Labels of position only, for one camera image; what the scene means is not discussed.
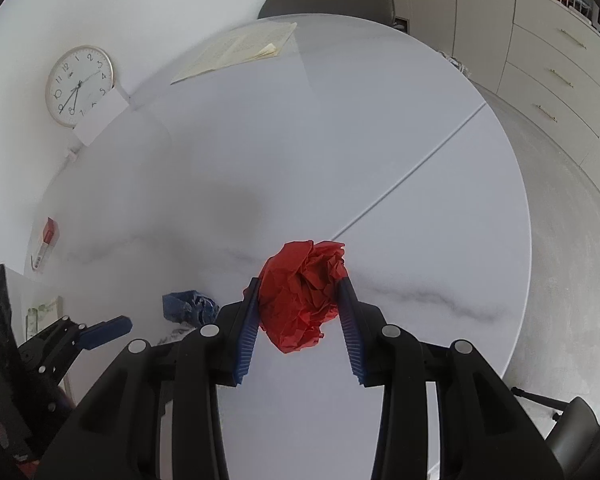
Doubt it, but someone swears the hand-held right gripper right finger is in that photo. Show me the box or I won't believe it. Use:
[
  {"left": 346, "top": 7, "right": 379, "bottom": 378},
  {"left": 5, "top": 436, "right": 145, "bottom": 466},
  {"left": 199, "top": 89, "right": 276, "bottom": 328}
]
[{"left": 336, "top": 275, "right": 566, "bottom": 480}]

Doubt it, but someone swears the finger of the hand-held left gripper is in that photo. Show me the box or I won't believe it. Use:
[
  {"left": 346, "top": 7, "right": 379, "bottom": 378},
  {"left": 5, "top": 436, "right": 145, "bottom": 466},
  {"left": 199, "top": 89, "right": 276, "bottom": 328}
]
[{"left": 20, "top": 316, "right": 133, "bottom": 376}]

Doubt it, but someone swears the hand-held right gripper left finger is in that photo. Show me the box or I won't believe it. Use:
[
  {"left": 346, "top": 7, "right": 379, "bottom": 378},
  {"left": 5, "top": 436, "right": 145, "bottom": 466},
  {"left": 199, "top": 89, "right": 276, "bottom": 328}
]
[{"left": 32, "top": 276, "right": 261, "bottom": 480}]

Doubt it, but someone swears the red paper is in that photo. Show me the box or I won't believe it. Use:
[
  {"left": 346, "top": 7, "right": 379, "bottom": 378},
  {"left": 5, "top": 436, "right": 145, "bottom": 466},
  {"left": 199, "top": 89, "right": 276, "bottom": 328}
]
[{"left": 256, "top": 240, "right": 348, "bottom": 356}]

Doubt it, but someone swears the blue crumpled wrapper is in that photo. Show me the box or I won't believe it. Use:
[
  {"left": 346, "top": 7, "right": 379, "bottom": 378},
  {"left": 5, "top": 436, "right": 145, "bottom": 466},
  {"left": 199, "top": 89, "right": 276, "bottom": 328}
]
[{"left": 162, "top": 289, "right": 220, "bottom": 325}]

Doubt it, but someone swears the green printed paper packet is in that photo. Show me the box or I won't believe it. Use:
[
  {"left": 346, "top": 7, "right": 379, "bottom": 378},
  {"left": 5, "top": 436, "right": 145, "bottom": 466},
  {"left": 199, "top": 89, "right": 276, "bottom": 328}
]
[{"left": 25, "top": 297, "right": 63, "bottom": 346}]

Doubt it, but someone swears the small red and white box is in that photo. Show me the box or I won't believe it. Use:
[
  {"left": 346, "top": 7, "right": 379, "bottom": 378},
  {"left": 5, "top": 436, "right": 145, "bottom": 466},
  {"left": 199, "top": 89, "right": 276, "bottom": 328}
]
[{"left": 30, "top": 217, "right": 61, "bottom": 272}]

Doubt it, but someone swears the grey chair with black legs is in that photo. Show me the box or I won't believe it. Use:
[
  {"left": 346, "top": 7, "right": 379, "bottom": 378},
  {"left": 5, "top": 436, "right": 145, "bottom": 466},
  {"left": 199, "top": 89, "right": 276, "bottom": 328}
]
[
  {"left": 511, "top": 386, "right": 600, "bottom": 480},
  {"left": 257, "top": 0, "right": 397, "bottom": 27}
]

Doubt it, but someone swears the cream paper booklet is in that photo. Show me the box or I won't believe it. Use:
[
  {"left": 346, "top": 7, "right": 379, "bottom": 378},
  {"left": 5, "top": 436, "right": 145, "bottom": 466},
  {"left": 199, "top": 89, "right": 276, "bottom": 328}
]
[{"left": 170, "top": 21, "right": 298, "bottom": 86}]

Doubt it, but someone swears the white cloth bundle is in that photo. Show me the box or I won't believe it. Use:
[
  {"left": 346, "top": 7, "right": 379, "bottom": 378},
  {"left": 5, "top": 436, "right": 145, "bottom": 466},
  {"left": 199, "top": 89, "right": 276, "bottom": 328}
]
[{"left": 437, "top": 50, "right": 473, "bottom": 78}]

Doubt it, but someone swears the beige drawer cabinet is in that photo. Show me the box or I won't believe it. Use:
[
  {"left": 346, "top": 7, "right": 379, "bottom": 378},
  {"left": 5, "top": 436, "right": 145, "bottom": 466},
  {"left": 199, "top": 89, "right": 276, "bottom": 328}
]
[{"left": 497, "top": 0, "right": 600, "bottom": 141}]

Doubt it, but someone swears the round wall clock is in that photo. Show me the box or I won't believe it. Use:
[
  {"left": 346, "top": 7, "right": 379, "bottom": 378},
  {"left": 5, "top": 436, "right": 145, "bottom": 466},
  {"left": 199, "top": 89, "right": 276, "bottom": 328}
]
[{"left": 46, "top": 45, "right": 115, "bottom": 128}]

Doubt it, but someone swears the white wire basket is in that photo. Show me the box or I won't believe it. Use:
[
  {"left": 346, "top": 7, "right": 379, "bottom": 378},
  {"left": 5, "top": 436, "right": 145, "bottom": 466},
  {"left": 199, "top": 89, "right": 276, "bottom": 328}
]
[{"left": 545, "top": 0, "right": 597, "bottom": 23}]

